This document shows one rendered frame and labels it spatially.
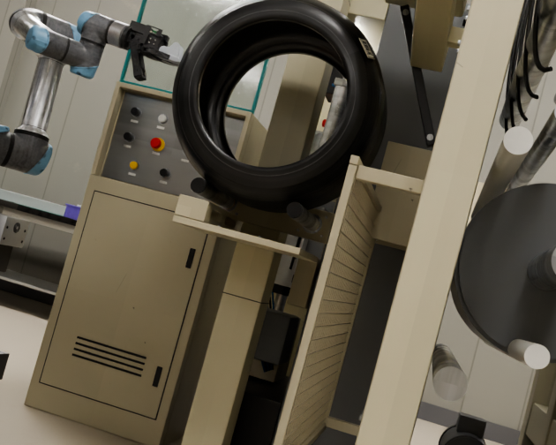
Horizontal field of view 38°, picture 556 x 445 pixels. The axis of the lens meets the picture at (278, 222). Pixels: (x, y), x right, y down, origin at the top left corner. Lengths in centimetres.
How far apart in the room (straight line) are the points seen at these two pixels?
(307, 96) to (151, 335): 106
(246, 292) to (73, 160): 442
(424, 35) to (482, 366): 386
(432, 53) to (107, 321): 152
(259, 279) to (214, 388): 37
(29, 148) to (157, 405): 102
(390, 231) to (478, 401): 363
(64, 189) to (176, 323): 395
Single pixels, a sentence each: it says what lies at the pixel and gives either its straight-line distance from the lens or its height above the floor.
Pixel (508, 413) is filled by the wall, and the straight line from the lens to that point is 601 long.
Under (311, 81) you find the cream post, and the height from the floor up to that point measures 134.
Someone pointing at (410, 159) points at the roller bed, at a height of 116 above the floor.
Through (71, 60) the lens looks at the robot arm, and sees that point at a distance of 254.
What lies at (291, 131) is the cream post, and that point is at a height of 117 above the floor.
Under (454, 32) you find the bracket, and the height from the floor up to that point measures 153.
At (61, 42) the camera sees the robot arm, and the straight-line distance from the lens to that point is 252.
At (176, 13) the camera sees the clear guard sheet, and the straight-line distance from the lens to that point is 326.
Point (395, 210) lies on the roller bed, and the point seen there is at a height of 100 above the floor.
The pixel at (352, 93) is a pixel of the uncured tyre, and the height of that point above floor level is 124.
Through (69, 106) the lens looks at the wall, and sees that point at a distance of 699.
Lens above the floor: 72
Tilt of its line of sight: 3 degrees up
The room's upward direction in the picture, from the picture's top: 15 degrees clockwise
